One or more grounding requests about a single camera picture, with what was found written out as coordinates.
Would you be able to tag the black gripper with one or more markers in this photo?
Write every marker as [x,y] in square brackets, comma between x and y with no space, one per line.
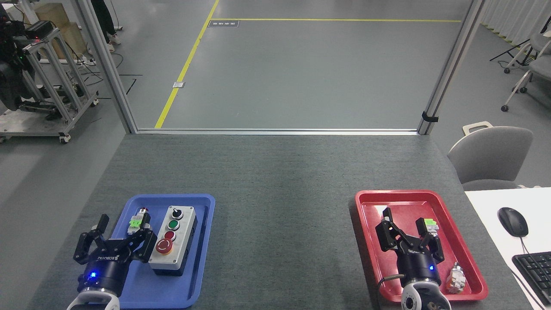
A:
[105,271]
[415,265]

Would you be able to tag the grey control box with buttons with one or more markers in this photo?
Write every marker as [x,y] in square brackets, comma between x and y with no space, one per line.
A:
[181,241]

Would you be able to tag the robot arm white joint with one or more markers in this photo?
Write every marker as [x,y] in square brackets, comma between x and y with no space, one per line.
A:
[424,297]

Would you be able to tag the cardboard box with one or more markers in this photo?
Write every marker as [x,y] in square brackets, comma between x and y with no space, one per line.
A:
[64,26]

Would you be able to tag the red plastic tray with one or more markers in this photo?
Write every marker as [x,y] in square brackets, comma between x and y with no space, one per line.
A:
[452,241]

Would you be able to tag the white desk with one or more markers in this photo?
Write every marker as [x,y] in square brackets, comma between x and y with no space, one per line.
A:
[486,206]

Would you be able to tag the blue plastic tray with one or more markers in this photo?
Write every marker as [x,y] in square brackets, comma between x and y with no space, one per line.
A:
[198,267]

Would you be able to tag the black computer mouse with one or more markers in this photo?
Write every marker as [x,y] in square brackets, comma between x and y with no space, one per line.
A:
[513,221]

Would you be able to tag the grey office chair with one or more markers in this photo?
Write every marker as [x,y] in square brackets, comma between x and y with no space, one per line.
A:
[490,155]

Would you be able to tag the black keyboard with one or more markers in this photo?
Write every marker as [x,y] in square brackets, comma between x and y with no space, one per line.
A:
[536,271]

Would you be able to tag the aluminium cart on wheels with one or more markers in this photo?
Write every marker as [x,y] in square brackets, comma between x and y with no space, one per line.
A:
[56,86]

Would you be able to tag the metal floor plate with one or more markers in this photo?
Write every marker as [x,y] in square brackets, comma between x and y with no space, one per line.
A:
[178,84]

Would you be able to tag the black machine on cart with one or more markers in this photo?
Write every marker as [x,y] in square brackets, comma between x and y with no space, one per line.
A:
[10,77]

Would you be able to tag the grey chair on castors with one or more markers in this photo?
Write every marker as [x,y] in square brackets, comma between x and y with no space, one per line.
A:
[538,64]

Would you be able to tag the person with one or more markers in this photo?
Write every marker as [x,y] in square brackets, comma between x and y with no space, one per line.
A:
[103,19]

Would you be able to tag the white curtain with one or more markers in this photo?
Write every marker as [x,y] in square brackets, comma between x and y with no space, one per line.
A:
[516,17]

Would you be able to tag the dark floor label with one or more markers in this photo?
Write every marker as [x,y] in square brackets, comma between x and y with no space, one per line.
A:
[223,23]

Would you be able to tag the green push button switch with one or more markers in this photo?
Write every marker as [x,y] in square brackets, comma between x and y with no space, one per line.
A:
[137,221]
[431,224]

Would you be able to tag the orange push button switch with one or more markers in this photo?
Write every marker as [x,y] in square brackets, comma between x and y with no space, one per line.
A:
[456,280]

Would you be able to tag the silver frame rail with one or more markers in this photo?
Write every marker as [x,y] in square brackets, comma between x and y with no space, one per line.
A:
[275,131]

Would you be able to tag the silver frame post with clip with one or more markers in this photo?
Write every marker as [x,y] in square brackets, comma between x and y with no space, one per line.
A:
[452,64]

